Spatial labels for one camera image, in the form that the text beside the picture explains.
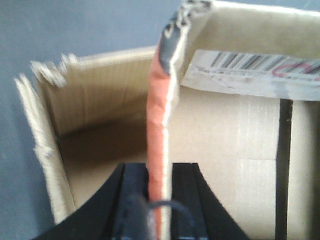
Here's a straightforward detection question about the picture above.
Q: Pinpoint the plain brown cardboard box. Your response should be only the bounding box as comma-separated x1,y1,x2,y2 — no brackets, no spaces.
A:
14,46,156,224

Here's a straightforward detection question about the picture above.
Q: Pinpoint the cardboard box with red print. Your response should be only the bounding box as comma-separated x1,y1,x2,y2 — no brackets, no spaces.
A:
147,0,320,240

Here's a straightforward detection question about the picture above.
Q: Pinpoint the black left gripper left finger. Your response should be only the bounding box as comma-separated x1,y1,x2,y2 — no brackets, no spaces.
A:
37,163,150,240

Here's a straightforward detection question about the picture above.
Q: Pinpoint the thin black cable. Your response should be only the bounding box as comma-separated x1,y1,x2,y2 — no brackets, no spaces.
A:
147,199,201,240

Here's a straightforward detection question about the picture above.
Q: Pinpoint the white barcode shipping label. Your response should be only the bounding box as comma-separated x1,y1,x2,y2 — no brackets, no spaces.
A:
181,50,320,102

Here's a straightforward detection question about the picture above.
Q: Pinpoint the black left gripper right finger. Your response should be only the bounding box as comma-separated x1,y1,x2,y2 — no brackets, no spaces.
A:
171,163,249,240

